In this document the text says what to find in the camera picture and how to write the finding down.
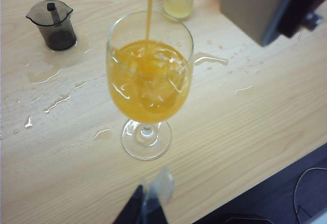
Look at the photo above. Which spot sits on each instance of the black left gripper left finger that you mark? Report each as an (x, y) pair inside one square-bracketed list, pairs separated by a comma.
[(130, 211)]

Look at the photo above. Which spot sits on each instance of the grey smoked measuring cup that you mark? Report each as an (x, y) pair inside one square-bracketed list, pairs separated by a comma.
[(58, 34)]

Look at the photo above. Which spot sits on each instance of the clear measuring cup yellow juice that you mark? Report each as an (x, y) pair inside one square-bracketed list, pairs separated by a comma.
[(178, 4)]

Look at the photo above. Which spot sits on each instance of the black bracket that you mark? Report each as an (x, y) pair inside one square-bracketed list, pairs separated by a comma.
[(301, 9)]

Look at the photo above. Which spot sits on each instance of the clear measuring cup orange juice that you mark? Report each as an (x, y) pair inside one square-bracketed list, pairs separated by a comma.
[(163, 183)]

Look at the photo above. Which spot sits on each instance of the clear stemmed wine glass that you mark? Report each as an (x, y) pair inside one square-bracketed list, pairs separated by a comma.
[(148, 86)]

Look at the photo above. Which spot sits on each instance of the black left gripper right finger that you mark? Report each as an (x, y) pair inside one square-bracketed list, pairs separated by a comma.
[(159, 213)]

